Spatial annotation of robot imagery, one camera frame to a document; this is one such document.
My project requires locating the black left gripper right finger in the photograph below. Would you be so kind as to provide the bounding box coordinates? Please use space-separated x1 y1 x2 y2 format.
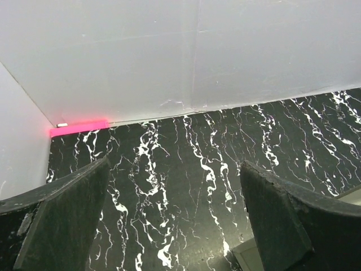
240 161 360 270

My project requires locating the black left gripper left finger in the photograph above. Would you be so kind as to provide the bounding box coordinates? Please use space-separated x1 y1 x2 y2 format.
1 157 110 270

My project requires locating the grey-green canvas bag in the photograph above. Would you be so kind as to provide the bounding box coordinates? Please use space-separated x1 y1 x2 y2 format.
231 185 361 271

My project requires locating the pink tape strip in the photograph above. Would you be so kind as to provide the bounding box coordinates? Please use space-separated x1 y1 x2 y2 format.
49 120 109 138

